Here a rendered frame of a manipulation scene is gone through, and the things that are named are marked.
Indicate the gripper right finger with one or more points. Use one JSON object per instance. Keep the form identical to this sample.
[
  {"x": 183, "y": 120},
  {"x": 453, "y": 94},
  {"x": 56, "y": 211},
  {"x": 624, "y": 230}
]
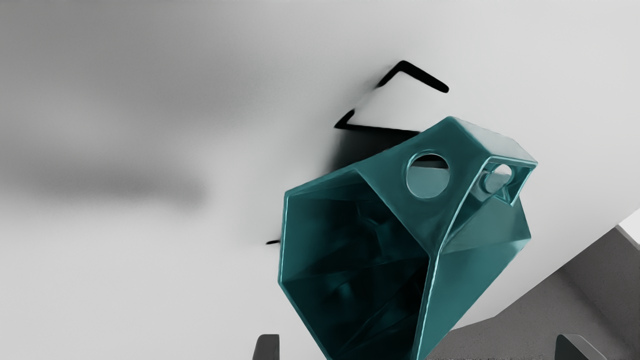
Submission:
[{"x": 576, "y": 349}]

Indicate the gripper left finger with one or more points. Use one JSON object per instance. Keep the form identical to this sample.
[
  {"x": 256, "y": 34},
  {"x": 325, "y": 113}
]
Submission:
[{"x": 266, "y": 348}]

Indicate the teal faceted mug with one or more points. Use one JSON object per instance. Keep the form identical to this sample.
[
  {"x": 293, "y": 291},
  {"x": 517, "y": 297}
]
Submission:
[{"x": 450, "y": 270}]

